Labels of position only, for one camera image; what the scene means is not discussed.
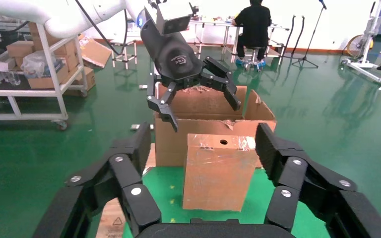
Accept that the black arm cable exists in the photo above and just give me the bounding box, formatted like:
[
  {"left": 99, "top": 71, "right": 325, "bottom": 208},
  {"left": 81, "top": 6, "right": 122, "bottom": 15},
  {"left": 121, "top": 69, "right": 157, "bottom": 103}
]
[{"left": 74, "top": 0, "right": 128, "bottom": 56}]

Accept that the green cloth mat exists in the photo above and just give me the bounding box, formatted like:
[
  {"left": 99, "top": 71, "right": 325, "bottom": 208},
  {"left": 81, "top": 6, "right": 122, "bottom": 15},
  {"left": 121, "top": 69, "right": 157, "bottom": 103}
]
[{"left": 123, "top": 166, "right": 331, "bottom": 238}]

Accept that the small brown cardboard box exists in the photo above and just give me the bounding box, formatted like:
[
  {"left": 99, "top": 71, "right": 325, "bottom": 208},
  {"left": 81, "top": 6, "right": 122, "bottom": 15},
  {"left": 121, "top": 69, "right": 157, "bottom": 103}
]
[{"left": 6, "top": 40, "right": 35, "bottom": 59}]

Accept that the white pipe frame table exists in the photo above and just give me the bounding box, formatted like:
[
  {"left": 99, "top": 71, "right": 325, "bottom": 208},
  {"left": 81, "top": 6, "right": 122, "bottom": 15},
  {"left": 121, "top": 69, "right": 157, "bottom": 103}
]
[{"left": 190, "top": 14, "right": 291, "bottom": 63}]

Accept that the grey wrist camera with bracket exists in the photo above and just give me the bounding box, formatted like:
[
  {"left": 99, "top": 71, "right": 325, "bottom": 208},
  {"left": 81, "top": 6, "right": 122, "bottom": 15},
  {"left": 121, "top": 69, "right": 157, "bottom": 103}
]
[{"left": 155, "top": 0, "right": 194, "bottom": 36}]

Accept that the white metal frame stand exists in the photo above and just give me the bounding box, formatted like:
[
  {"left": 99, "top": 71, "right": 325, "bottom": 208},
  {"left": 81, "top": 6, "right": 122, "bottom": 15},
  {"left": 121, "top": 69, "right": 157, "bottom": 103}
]
[{"left": 341, "top": 0, "right": 381, "bottom": 86}]

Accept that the large open cardboard carton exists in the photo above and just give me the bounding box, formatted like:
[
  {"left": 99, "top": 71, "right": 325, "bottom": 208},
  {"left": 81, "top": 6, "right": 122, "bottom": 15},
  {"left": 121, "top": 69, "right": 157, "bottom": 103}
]
[{"left": 153, "top": 83, "right": 278, "bottom": 168}]

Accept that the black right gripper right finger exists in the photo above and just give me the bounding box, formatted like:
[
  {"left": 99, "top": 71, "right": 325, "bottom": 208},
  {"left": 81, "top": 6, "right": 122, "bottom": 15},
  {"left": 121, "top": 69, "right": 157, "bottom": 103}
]
[{"left": 255, "top": 123, "right": 381, "bottom": 238}]

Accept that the clear plastic bottle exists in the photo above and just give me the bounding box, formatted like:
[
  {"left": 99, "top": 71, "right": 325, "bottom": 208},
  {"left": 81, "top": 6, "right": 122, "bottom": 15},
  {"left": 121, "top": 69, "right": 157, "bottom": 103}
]
[{"left": 6, "top": 70, "right": 22, "bottom": 87}]

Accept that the small white pipe frame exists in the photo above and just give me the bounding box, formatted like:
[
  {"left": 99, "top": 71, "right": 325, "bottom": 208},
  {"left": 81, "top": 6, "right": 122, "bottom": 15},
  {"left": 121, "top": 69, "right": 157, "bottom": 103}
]
[{"left": 109, "top": 39, "right": 138, "bottom": 70}]

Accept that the black tripod microphone stand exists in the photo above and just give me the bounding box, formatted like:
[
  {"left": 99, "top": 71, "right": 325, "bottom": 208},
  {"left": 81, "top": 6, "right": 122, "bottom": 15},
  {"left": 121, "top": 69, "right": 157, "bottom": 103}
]
[{"left": 291, "top": 0, "right": 328, "bottom": 69}]

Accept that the wheeled metal stool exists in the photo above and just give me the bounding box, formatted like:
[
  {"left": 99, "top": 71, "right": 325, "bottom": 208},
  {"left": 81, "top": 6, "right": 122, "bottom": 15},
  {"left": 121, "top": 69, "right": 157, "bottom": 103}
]
[{"left": 241, "top": 46, "right": 267, "bottom": 72}]

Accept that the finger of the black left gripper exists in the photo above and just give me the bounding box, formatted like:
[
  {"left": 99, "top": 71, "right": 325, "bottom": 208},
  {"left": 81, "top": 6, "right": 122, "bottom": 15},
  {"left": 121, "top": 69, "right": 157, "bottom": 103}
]
[
  {"left": 146, "top": 73, "right": 179, "bottom": 133},
  {"left": 199, "top": 56, "right": 243, "bottom": 112}
]

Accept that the wide brown cardboard box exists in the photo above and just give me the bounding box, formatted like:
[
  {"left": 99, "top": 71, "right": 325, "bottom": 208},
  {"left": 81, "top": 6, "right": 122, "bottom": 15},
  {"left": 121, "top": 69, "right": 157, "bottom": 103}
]
[{"left": 27, "top": 65, "right": 70, "bottom": 90}]

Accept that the person in black clothes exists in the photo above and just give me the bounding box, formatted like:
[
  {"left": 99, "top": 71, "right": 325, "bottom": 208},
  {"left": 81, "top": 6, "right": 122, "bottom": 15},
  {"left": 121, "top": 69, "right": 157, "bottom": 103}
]
[{"left": 231, "top": 0, "right": 273, "bottom": 68}]

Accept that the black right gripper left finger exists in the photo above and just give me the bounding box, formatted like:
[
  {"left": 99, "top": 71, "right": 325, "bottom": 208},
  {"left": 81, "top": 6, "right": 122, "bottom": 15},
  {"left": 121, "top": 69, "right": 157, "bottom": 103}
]
[{"left": 32, "top": 122, "right": 162, "bottom": 238}]

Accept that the clear plastic bag bundle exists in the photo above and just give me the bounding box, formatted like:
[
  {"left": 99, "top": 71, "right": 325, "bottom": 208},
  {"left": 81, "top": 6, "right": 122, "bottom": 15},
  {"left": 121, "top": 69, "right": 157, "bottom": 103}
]
[{"left": 21, "top": 51, "right": 65, "bottom": 80}]

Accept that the stacked brown cardboard box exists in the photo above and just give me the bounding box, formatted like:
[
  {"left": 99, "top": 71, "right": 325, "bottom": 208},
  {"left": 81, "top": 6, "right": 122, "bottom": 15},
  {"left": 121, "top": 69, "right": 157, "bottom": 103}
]
[{"left": 28, "top": 22, "right": 79, "bottom": 71}]

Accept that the white pipe rack cart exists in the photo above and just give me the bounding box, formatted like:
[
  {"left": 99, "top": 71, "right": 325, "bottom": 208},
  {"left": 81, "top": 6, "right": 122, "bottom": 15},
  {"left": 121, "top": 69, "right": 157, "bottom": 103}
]
[{"left": 0, "top": 23, "right": 89, "bottom": 131}]

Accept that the yellow round wheel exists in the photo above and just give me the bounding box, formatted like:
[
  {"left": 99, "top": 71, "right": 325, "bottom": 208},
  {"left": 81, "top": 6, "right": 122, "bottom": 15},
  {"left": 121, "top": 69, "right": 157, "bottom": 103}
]
[{"left": 346, "top": 34, "right": 375, "bottom": 60}]

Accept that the black curved pole stand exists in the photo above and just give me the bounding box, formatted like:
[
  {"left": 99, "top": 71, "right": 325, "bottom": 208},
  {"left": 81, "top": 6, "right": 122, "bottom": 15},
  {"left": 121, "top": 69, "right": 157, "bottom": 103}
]
[{"left": 282, "top": 14, "right": 306, "bottom": 60}]

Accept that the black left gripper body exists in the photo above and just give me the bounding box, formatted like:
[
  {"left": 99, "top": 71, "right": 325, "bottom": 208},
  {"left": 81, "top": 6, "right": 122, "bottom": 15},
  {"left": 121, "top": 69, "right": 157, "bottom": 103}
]
[{"left": 140, "top": 18, "right": 205, "bottom": 90}]

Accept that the white flat box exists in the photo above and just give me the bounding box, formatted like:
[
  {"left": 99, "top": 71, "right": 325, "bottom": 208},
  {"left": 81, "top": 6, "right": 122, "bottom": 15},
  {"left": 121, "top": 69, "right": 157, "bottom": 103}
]
[{"left": 0, "top": 50, "right": 16, "bottom": 72}]

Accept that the flattened cardboard sheet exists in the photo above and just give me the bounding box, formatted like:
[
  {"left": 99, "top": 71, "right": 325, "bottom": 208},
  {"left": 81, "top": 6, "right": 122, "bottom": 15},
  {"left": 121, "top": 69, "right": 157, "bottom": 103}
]
[{"left": 78, "top": 34, "right": 113, "bottom": 69}]

